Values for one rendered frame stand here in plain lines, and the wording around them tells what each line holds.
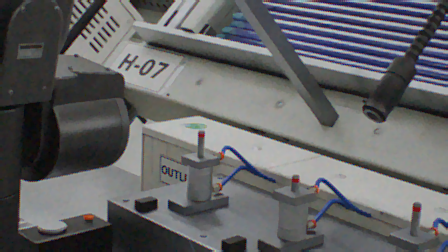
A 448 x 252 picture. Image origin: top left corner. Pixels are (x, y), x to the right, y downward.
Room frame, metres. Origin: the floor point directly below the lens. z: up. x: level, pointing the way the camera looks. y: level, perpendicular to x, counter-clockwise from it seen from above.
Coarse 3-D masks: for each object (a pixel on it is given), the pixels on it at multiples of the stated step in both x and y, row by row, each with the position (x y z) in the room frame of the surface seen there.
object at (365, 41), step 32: (288, 0) 0.90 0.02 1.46; (320, 0) 0.87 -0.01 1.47; (352, 0) 0.84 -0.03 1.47; (384, 0) 0.81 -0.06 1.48; (416, 0) 0.78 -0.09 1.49; (224, 32) 0.94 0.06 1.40; (288, 32) 0.88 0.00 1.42; (320, 32) 0.84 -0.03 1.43; (352, 32) 0.82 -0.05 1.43; (384, 32) 0.79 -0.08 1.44; (416, 32) 0.76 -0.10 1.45; (352, 64) 0.80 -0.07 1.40; (384, 64) 0.77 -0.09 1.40; (416, 64) 0.75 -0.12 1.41
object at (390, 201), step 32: (160, 128) 0.89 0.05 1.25; (192, 128) 0.89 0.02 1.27; (224, 128) 0.89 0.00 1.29; (160, 160) 0.89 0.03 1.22; (224, 160) 0.81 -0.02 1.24; (256, 160) 0.79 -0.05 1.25; (288, 160) 0.79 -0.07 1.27; (320, 160) 0.79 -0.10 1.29; (320, 192) 0.72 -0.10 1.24; (352, 192) 0.70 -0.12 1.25; (384, 192) 0.70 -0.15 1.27; (416, 192) 0.70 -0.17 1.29; (384, 224) 0.67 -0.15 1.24
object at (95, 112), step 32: (32, 0) 0.40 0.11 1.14; (0, 32) 0.41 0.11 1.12; (32, 32) 0.41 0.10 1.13; (0, 64) 0.41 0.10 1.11; (32, 64) 0.42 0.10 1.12; (64, 64) 0.49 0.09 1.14; (96, 64) 0.51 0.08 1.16; (0, 96) 0.42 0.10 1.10; (32, 96) 0.43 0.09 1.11; (64, 96) 0.48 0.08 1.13; (96, 96) 0.50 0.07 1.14; (64, 128) 0.48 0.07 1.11; (96, 128) 0.50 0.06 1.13; (128, 128) 0.52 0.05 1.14; (64, 160) 0.49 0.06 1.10; (96, 160) 0.51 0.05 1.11
